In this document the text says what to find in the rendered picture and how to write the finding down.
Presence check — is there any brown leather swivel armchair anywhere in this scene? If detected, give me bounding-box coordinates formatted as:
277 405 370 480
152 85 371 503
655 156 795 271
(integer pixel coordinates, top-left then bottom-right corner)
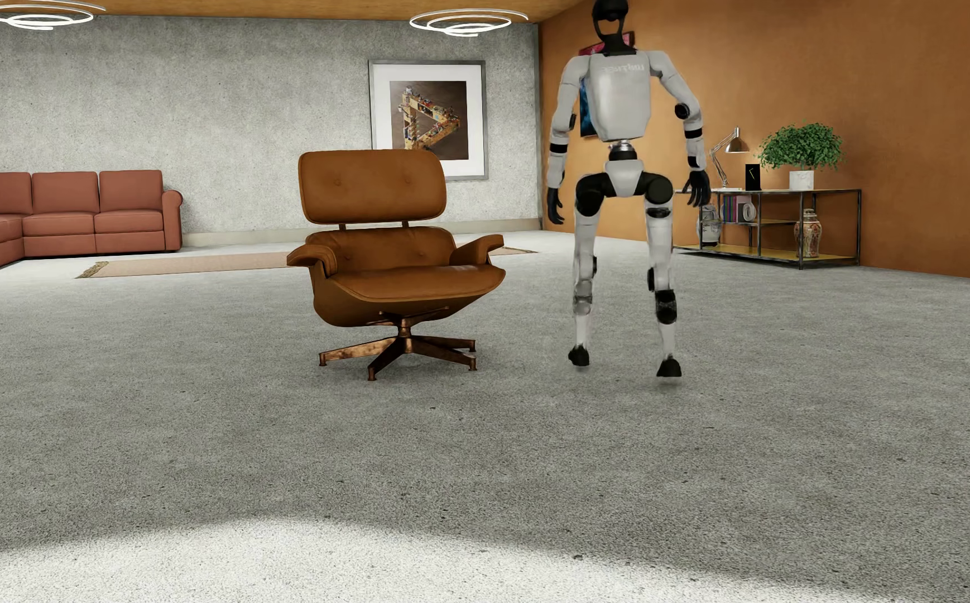
286 149 508 382

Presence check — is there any robot right leg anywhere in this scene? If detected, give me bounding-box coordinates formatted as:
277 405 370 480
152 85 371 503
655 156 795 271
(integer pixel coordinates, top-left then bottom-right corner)
567 171 622 369

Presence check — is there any robot leg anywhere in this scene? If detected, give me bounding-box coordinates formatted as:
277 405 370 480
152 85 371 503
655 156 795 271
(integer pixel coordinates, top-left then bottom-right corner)
636 171 684 379
567 171 622 369

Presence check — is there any copper desk lamp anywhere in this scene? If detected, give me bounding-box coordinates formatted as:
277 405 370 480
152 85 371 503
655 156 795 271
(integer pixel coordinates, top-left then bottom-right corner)
708 127 751 191

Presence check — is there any robot left leg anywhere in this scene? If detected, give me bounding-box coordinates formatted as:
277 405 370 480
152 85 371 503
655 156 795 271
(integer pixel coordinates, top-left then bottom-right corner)
636 171 684 379

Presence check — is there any white robot pelvis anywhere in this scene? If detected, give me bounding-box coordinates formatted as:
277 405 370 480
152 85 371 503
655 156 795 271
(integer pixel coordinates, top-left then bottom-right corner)
602 142 647 199

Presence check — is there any black metal console shelf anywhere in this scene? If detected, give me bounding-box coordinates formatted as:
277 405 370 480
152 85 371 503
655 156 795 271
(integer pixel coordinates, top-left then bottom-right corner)
673 188 863 271

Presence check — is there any green potted plant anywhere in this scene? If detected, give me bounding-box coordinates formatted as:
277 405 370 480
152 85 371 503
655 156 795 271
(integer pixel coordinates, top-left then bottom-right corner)
758 123 844 192

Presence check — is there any patterned ceramic vase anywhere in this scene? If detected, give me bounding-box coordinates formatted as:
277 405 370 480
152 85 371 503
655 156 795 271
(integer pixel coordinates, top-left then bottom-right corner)
793 209 823 259

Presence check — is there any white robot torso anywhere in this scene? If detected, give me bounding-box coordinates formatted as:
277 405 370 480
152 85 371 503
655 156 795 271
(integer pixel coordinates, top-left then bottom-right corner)
581 49 654 143

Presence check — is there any black robot head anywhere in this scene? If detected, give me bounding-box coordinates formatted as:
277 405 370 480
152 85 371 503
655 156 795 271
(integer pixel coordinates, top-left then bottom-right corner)
591 0 631 45

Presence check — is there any beige floor rug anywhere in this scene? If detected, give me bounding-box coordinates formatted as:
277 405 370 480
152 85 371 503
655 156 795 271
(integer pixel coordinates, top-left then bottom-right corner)
76 246 537 280

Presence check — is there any reddish brown leather sofa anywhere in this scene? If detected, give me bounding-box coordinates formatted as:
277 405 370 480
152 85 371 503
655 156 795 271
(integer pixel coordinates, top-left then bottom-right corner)
0 170 185 275

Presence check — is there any red and blue wall art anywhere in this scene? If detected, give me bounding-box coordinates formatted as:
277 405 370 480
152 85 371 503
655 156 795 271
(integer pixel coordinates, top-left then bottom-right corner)
578 32 637 140

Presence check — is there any framed triangle wall picture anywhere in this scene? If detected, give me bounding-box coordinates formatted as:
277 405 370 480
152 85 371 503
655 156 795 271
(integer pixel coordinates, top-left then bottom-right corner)
368 59 488 182

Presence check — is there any white ring ceiling lamp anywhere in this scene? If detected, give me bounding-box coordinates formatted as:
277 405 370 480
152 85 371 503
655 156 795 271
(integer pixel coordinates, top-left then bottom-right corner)
0 0 108 33
409 8 530 39

